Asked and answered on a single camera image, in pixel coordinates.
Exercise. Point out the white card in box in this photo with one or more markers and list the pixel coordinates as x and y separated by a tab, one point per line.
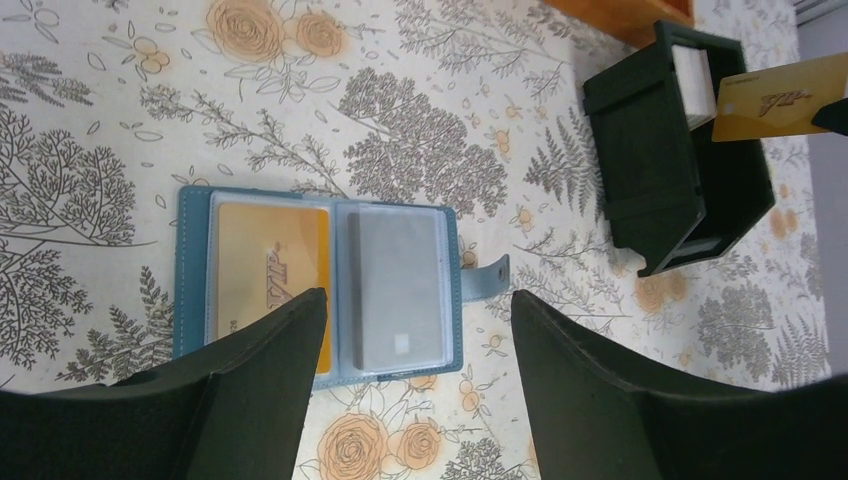
695	85

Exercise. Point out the orange compartment tray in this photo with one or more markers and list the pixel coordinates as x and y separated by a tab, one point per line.
629	21

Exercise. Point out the blue leather card holder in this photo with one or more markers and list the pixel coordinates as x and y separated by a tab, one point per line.
195	245

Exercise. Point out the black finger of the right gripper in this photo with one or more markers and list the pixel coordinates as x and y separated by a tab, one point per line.
833	117

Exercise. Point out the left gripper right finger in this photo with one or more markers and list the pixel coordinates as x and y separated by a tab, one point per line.
599	410

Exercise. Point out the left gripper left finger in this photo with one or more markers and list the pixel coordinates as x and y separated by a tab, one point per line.
234	409

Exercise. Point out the gold black credit card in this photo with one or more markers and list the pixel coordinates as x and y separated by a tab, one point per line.
398	289

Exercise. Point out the black card box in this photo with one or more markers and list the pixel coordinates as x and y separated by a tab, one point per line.
672	194

